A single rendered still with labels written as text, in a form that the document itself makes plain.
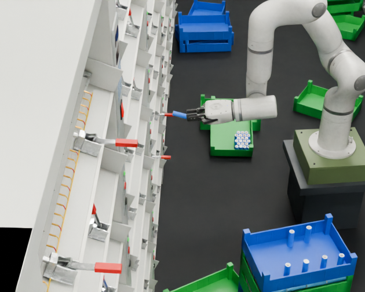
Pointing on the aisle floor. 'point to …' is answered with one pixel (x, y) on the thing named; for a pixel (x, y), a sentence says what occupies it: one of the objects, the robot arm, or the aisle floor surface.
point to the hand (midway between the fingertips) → (192, 115)
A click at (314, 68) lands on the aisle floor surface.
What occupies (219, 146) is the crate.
